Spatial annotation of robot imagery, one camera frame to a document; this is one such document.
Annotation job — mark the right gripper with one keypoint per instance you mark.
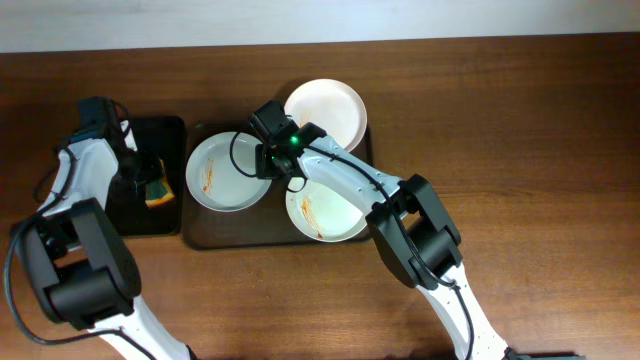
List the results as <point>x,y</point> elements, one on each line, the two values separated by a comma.
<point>273,166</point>

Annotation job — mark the white plate top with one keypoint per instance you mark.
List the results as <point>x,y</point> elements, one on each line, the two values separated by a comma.
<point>333,106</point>

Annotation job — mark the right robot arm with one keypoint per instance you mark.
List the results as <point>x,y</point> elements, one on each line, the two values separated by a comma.
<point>414,235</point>

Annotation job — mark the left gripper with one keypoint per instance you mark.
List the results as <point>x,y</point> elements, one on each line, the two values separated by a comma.
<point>142,173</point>

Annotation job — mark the green and yellow sponge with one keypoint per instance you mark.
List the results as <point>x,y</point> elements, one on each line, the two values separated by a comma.
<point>158,191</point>

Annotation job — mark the white plate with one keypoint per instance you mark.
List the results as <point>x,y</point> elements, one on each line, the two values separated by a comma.
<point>320,213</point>
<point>333,106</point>
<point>219,173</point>

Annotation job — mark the brown serving tray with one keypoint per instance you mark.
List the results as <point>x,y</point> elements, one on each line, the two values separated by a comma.
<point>264,224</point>

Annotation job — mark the black plastic tray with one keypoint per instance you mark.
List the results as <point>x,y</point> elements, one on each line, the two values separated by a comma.
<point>155,138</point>

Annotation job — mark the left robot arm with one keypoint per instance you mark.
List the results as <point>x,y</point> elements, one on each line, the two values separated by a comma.
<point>78,265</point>

